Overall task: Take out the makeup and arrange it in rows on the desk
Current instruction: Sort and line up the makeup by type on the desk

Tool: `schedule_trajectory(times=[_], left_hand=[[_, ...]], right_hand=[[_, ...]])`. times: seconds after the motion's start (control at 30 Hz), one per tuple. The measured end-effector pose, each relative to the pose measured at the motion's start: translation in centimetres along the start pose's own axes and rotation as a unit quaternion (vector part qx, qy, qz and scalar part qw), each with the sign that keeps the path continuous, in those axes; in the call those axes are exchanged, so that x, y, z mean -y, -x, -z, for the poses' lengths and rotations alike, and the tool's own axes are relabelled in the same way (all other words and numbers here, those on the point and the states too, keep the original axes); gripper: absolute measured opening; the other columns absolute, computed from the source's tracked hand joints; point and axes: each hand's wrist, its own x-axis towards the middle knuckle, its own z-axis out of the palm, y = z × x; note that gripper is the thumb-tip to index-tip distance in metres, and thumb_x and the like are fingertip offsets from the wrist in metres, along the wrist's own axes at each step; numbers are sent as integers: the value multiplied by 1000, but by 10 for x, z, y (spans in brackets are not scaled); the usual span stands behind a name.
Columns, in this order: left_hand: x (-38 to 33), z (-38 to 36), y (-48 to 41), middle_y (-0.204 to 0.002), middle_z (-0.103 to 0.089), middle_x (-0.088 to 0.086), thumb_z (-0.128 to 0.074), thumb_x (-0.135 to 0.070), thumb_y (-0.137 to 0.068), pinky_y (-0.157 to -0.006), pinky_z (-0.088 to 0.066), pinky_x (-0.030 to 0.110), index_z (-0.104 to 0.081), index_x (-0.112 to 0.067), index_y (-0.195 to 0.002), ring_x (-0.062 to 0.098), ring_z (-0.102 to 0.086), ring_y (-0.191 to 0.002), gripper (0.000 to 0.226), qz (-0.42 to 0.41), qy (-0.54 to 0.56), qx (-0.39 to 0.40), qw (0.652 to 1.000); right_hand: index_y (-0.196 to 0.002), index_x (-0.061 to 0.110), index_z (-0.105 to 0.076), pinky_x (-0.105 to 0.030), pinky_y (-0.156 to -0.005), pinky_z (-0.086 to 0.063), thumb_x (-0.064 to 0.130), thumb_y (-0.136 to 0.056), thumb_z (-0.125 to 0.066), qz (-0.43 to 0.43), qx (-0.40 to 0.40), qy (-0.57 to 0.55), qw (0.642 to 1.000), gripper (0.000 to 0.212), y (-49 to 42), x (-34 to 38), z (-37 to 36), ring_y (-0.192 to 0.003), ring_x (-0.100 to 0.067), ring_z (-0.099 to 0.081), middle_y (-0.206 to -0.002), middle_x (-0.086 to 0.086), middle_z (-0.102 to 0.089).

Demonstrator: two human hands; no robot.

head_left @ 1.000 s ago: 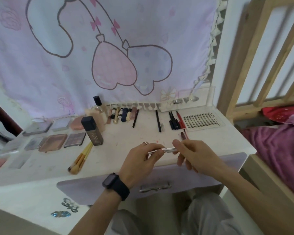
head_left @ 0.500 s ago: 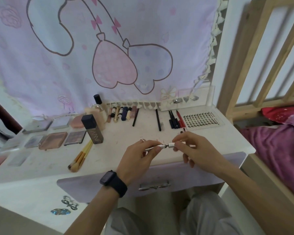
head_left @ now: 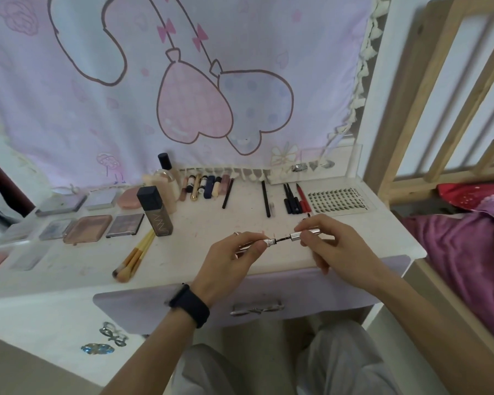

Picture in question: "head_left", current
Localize silver drawer handle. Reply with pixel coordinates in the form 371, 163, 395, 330
229, 299, 285, 317

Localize false eyelash tray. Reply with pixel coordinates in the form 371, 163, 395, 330
306, 186, 378, 217

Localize person's left forearm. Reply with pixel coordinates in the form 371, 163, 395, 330
100, 310, 198, 395

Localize yellow handled makeup brushes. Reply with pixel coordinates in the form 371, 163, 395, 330
116, 232, 156, 283

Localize dark square foundation bottle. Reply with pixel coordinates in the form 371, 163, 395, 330
136, 185, 175, 238

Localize red floral pillow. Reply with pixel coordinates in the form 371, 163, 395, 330
436, 183, 494, 231

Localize pink cartoon cloth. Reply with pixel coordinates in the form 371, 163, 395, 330
0, 0, 390, 190

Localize small grey square palette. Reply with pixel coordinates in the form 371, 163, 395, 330
83, 190, 122, 211

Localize purple drawer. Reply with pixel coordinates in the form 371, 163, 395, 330
92, 255, 412, 336

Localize person's left hand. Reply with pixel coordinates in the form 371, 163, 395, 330
189, 231, 269, 309

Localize foundation bottle black cap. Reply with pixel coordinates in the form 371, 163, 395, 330
158, 153, 180, 185

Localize red makeup pencil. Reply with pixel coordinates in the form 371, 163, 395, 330
295, 183, 310, 213

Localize silver square palette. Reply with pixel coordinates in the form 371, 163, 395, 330
38, 218, 78, 242

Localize long black makeup pencil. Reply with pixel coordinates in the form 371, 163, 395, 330
261, 180, 272, 218

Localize clear square palette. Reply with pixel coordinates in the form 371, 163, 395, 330
9, 244, 50, 271

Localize pink rounded compact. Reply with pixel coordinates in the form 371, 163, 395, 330
117, 188, 145, 210

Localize wooden bed frame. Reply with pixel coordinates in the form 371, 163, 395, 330
362, 0, 494, 395

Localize dark red wooden door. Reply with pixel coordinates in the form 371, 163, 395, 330
0, 150, 36, 218

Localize black smartwatch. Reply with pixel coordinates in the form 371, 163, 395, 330
164, 283, 211, 330

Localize peach pump bottle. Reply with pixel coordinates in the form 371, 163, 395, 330
143, 172, 180, 215

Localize blue shiny cabinet sticker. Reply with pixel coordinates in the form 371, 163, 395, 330
80, 343, 115, 357

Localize purple bed sheet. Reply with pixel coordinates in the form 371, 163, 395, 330
401, 213, 494, 354

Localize person's right hand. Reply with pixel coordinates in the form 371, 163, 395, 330
293, 213, 390, 294

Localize white dressing table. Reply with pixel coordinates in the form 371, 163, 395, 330
0, 0, 428, 395

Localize person's right forearm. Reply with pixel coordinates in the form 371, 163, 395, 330
374, 267, 494, 395

